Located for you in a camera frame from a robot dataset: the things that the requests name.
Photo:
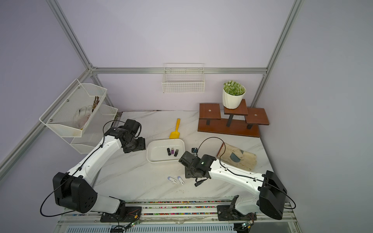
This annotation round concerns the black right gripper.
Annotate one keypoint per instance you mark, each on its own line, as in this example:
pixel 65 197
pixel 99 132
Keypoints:
pixel 189 173

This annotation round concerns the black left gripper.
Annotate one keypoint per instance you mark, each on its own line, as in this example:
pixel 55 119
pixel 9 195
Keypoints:
pixel 142 146

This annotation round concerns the white blue usb drive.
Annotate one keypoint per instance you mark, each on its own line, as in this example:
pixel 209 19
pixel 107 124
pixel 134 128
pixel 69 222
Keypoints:
pixel 180 180
pixel 173 180

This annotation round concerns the white plastic storage box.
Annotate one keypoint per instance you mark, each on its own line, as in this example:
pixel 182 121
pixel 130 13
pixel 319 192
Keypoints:
pixel 157 150

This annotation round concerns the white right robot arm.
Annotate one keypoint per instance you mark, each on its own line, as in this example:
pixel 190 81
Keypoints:
pixel 268 194

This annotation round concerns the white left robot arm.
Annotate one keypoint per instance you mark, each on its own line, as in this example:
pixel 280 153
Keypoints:
pixel 74 189

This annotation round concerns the yellow plastic scoop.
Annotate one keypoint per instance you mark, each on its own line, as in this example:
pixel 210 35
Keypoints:
pixel 175 134

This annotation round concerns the beige work glove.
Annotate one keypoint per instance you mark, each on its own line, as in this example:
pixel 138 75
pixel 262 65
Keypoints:
pixel 238 158

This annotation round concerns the clear plastic bag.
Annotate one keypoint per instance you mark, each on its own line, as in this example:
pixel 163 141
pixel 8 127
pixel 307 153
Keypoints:
pixel 82 116

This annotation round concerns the white mesh two-tier shelf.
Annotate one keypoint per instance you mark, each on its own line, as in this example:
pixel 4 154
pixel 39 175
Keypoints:
pixel 59 116

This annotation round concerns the brown wooden display stand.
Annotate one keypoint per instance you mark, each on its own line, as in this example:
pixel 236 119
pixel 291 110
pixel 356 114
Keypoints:
pixel 242 121

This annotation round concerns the white potted green plant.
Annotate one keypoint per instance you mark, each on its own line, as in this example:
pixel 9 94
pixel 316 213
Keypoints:
pixel 233 93

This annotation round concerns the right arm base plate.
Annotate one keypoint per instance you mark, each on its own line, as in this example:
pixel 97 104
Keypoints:
pixel 228 213

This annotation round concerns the white wire wall basket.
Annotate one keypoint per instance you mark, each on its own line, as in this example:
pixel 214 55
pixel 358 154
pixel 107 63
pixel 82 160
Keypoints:
pixel 183 78

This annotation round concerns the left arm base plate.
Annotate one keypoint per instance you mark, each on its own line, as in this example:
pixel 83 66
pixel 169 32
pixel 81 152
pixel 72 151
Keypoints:
pixel 124 214

